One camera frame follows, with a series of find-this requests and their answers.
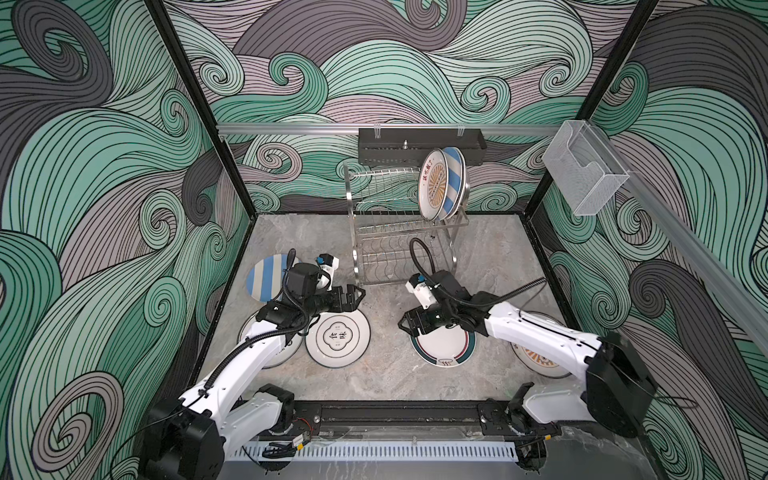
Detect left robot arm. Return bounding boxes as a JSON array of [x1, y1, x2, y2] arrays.
[[138, 263, 366, 479]]

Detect black wall shelf basket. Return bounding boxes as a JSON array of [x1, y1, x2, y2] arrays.
[[357, 127, 487, 168]]

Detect blue striped plate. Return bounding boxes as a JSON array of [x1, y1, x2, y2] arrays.
[[441, 147, 466, 220], [245, 253, 288, 303]]

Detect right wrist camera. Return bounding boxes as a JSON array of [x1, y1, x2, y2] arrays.
[[406, 273, 437, 310]]

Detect orange sunburst plate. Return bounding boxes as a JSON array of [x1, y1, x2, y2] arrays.
[[417, 149, 448, 221], [511, 343, 571, 379]]

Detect steel two-tier dish rack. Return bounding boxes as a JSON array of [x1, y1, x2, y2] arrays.
[[344, 165, 469, 285]]

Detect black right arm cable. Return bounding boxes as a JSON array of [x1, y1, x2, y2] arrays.
[[409, 237, 548, 310]]

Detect green red rimmed plate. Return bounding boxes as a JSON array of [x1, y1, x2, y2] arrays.
[[411, 326, 476, 368]]

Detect white slotted cable duct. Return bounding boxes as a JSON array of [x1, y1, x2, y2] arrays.
[[228, 441, 518, 463]]

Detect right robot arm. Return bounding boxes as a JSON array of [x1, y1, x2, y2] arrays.
[[398, 270, 658, 438]]

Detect white plate red characters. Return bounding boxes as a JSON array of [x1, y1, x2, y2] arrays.
[[238, 314, 304, 369]]

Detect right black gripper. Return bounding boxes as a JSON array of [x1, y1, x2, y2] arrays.
[[395, 302, 459, 337]]

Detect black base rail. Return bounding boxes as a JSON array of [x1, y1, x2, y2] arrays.
[[281, 398, 637, 439]]

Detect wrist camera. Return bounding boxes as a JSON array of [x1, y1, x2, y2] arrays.
[[406, 273, 437, 310], [316, 253, 340, 290]]

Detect clear mesh wall bin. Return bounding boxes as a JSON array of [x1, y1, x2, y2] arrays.
[[542, 120, 629, 217]]

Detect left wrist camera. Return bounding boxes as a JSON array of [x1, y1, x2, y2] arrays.
[[316, 253, 340, 290]]

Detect cream floral plate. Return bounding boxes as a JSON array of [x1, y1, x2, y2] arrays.
[[459, 163, 471, 210]]

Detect white plate green clover outline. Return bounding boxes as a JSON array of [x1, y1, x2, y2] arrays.
[[305, 310, 371, 369]]

